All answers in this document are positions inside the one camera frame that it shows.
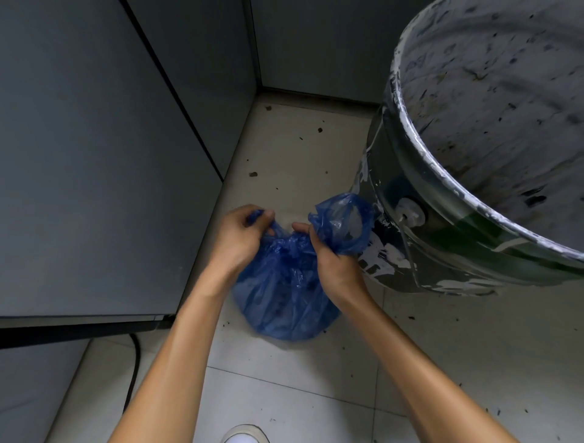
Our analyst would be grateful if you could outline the blue plastic bag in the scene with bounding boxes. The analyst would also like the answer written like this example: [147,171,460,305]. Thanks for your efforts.
[230,192,377,342]

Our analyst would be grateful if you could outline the paint-stained bucket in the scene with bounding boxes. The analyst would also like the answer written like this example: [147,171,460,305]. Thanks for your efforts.
[351,0,584,298]

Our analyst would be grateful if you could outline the person's left hand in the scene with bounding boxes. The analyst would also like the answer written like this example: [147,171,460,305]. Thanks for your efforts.
[205,204,277,288]

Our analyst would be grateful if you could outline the person's left forearm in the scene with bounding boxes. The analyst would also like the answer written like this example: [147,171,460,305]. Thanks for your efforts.
[107,273,238,443]

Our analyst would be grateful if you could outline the black floor cable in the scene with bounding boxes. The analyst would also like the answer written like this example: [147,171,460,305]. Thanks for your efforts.
[122,333,142,414]

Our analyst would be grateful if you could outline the person's right forearm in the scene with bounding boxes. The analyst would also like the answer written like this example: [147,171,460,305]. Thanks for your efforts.
[335,294,519,443]

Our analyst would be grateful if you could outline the white left sneaker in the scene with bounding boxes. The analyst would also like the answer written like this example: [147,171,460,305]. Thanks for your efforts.
[220,424,271,443]

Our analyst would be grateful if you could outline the grey vented cabinet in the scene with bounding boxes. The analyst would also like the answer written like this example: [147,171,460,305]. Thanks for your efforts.
[251,0,434,108]

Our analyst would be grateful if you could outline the person's right hand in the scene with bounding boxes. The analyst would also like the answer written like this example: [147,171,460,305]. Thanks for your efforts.
[291,222,373,307]

